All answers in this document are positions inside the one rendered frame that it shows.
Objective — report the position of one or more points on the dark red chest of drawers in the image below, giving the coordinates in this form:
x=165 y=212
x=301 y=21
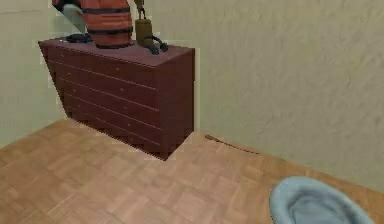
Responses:
x=113 y=90

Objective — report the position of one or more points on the olive brown toy figure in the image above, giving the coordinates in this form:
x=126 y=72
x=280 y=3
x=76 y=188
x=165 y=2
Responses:
x=144 y=31

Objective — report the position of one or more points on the orange barrel with black bands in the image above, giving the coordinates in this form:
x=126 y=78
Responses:
x=108 y=23

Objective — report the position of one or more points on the small black flat object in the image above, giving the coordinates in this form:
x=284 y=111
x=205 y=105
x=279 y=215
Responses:
x=79 y=38

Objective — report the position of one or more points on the pale blue round cushion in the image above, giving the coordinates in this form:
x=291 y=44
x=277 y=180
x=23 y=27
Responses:
x=310 y=205

